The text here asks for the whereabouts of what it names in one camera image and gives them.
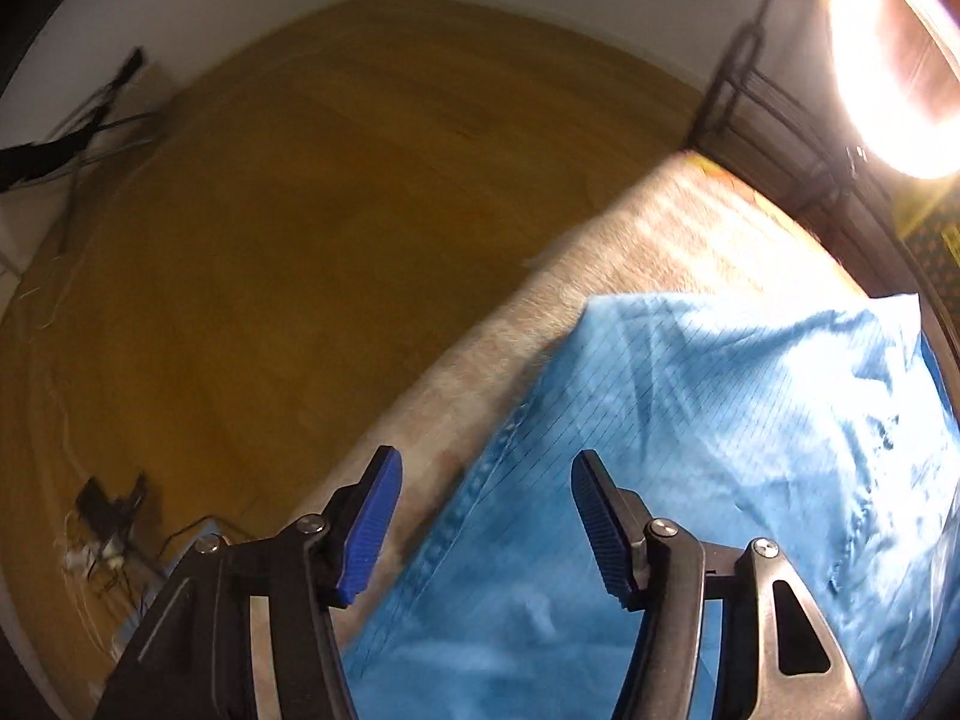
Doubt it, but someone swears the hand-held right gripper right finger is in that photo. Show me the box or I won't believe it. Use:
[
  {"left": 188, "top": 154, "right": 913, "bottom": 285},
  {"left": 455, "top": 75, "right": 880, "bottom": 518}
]
[{"left": 570, "top": 448, "right": 871, "bottom": 720}]

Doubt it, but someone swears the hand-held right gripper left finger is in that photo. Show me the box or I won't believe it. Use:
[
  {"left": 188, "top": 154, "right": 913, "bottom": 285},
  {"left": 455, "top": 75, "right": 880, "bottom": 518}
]
[{"left": 94, "top": 445, "right": 404, "bottom": 720}]

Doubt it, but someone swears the ring light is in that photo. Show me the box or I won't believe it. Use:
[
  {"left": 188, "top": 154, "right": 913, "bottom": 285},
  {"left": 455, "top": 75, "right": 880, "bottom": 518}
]
[{"left": 829, "top": 0, "right": 960, "bottom": 181}]

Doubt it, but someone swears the beige woven blanket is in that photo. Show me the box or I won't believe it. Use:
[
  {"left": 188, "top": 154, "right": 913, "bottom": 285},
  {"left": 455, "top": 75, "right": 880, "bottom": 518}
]
[{"left": 315, "top": 150, "right": 875, "bottom": 661}]

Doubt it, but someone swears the yellow green patterned box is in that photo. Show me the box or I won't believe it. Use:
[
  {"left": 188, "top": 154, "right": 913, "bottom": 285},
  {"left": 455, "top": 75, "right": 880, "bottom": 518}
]
[{"left": 904, "top": 195, "right": 960, "bottom": 293}]

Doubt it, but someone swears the black stand with cables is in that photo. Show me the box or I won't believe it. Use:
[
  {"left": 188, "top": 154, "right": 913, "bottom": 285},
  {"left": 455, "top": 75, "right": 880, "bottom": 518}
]
[{"left": 0, "top": 47, "right": 162, "bottom": 192}]

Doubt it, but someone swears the blue work coat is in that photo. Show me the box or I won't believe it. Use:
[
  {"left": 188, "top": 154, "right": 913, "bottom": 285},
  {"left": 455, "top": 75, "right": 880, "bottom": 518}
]
[{"left": 341, "top": 291, "right": 960, "bottom": 720}]

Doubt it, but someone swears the black metal clothes rack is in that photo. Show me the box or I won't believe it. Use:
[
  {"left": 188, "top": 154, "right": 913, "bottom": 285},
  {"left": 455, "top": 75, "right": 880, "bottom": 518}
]
[{"left": 682, "top": 0, "right": 938, "bottom": 301}]

